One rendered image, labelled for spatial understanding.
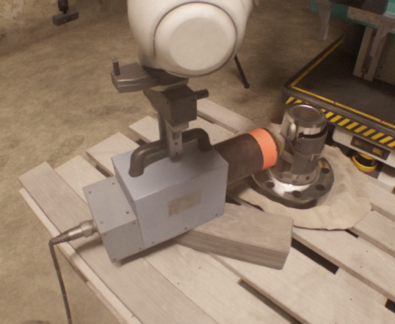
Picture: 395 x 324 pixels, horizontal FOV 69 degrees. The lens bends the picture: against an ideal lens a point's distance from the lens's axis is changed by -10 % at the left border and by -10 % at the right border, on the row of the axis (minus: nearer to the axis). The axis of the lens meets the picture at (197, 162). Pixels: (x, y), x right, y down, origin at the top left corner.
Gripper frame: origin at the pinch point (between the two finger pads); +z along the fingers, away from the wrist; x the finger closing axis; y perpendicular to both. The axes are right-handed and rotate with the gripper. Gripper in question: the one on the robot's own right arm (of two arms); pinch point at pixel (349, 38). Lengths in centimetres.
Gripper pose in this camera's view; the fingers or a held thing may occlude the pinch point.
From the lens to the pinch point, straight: 85.5
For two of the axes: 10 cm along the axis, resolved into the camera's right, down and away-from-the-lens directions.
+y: 6.1, -5.3, 5.9
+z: 0.0, 7.4, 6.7
